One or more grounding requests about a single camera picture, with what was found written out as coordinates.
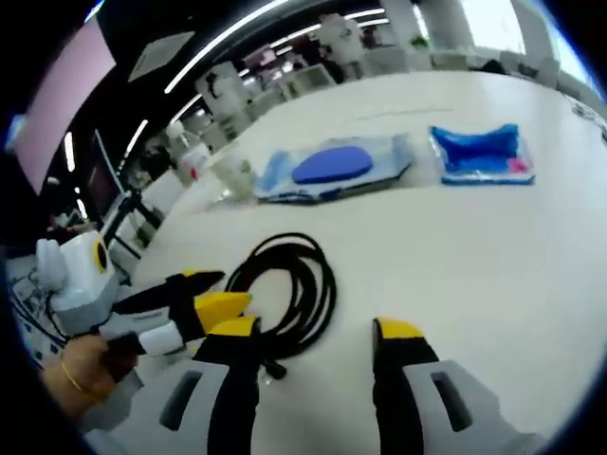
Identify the blue tissue pack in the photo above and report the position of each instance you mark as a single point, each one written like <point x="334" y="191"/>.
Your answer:
<point x="479" y="156"/>

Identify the white paper cup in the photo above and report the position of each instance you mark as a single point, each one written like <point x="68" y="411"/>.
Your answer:
<point x="232" y="175"/>

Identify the clear plastic bag red items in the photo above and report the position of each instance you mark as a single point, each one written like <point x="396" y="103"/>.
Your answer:
<point x="195" y="163"/>

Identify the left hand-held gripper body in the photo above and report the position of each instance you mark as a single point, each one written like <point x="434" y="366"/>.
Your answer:
<point x="80" y="284"/>

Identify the clear package with blue pad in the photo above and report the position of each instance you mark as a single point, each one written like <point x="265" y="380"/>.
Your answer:
<point x="332" y="163"/>

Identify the green potted plant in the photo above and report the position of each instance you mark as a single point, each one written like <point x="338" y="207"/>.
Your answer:
<point x="419" y="41"/>

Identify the large pink wall screen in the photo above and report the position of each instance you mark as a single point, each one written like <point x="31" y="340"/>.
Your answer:
<point x="61" y="104"/>

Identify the black laptop stand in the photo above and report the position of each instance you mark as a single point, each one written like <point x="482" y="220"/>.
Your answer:
<point x="137" y="218"/>

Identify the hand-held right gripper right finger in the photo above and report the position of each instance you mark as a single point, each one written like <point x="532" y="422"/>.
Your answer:
<point x="403" y="393"/>

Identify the person's left hand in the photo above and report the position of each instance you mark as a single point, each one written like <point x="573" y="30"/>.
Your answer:
<point x="87" y="360"/>

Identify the white table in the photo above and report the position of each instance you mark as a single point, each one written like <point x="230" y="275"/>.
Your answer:
<point x="427" y="260"/>

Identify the long ceiling light strip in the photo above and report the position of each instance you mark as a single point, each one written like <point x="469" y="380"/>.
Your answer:
<point x="213" y="47"/>

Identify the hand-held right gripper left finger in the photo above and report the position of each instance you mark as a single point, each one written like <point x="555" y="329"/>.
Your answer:
<point x="232" y="388"/>

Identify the ceiling air vent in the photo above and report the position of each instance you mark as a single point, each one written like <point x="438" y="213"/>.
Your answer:
<point x="161" y="54"/>

